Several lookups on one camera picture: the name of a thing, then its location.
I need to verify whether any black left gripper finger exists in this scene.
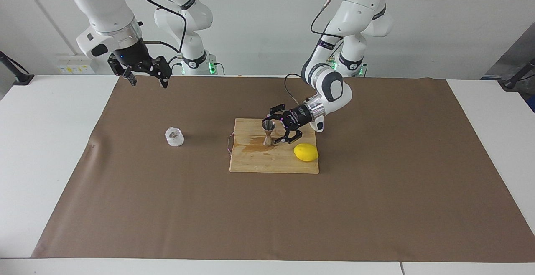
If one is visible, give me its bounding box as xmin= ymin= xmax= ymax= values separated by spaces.
xmin=274 ymin=124 xmax=303 ymax=145
xmin=262 ymin=104 xmax=292 ymax=122

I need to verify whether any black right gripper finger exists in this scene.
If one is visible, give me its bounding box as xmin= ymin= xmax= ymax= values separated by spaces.
xmin=108 ymin=55 xmax=138 ymax=87
xmin=144 ymin=56 xmax=172 ymax=89

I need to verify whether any steel double jigger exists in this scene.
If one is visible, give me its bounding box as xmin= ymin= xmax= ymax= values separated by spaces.
xmin=262 ymin=119 xmax=277 ymax=147

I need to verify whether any small clear glass cup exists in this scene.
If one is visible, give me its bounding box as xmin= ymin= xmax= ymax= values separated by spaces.
xmin=165 ymin=127 xmax=185 ymax=148

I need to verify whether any yellow lemon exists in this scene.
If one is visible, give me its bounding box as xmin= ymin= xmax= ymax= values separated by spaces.
xmin=293 ymin=143 xmax=319 ymax=162

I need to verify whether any wooden cutting board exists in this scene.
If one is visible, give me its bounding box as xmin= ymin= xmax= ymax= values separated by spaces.
xmin=228 ymin=118 xmax=320 ymax=174

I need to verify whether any black clamp stand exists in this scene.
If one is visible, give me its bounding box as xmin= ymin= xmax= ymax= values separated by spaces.
xmin=0 ymin=51 xmax=35 ymax=86
xmin=500 ymin=58 xmax=535 ymax=91

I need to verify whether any brown paper table mat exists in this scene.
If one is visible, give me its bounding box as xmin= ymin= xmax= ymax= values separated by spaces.
xmin=31 ymin=76 xmax=535 ymax=263

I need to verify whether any black right base cable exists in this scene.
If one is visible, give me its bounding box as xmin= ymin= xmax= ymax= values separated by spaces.
xmin=162 ymin=55 xmax=184 ymax=76

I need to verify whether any white wall socket box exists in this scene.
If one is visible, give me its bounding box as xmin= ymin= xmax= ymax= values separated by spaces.
xmin=56 ymin=54 xmax=94 ymax=75

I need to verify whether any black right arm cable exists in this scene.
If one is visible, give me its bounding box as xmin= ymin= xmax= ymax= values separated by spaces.
xmin=118 ymin=0 xmax=187 ymax=54

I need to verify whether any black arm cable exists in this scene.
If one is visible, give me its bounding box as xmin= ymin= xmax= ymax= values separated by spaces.
xmin=118 ymin=0 xmax=187 ymax=54
xmin=285 ymin=0 xmax=349 ymax=105

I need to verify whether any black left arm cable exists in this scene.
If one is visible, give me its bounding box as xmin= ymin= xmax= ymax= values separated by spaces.
xmin=285 ymin=0 xmax=349 ymax=105

